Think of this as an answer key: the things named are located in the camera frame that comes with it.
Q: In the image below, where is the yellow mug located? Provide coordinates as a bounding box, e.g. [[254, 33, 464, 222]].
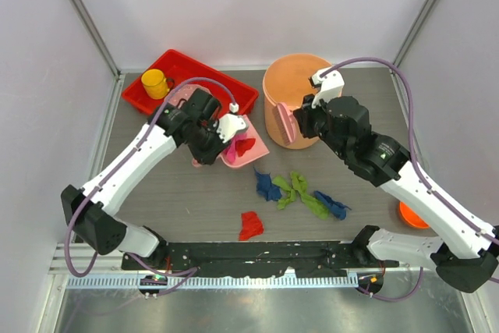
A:
[[140, 69, 175, 100]]

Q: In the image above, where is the pink dotted plate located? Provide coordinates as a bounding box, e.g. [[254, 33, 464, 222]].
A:
[[168, 85, 195, 107]]

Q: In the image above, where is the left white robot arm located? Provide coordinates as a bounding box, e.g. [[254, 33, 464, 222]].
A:
[[61, 88, 246, 277]]

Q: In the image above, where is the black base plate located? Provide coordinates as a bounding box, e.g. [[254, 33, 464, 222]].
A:
[[120, 239, 401, 278]]

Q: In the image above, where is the red plastic tray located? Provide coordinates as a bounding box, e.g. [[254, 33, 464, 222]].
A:
[[121, 48, 260, 118]]

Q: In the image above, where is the pink hand brush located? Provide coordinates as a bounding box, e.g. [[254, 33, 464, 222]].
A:
[[273, 102, 297, 147]]

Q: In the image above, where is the long green paper scrap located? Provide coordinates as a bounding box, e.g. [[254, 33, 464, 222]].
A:
[[290, 171, 329, 220]]

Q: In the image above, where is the orange plastic bucket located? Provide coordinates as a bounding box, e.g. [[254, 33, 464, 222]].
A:
[[262, 53, 331, 150]]

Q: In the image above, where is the white slotted cable duct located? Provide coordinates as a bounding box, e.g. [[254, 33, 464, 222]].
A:
[[66, 271, 359, 290]]

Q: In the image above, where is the dark blue paper scrap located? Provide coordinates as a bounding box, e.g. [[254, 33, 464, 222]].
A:
[[254, 169, 282, 202]]

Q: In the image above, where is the small green paper scrap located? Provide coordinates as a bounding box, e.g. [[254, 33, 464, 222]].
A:
[[272, 175, 297, 210]]

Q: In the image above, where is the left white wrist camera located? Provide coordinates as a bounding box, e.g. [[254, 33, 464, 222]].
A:
[[215, 103, 249, 143]]

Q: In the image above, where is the red and white paper scrap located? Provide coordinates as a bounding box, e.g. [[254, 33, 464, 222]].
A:
[[225, 134, 256, 164]]

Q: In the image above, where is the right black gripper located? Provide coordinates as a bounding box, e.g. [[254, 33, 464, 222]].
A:
[[294, 90, 349, 161]]

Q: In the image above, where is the pink dustpan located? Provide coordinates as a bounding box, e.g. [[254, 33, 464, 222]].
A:
[[193, 115, 269, 168]]

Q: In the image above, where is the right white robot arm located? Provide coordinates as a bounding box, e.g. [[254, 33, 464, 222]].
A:
[[293, 94, 498, 293]]

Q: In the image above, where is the blue paper scrap right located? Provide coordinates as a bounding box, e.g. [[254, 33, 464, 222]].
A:
[[313, 190, 350, 221]]

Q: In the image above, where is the orange bowl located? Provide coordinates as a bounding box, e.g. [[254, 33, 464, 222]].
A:
[[398, 201, 430, 229]]

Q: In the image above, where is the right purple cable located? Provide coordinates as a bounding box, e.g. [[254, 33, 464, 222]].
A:
[[321, 56, 499, 303]]

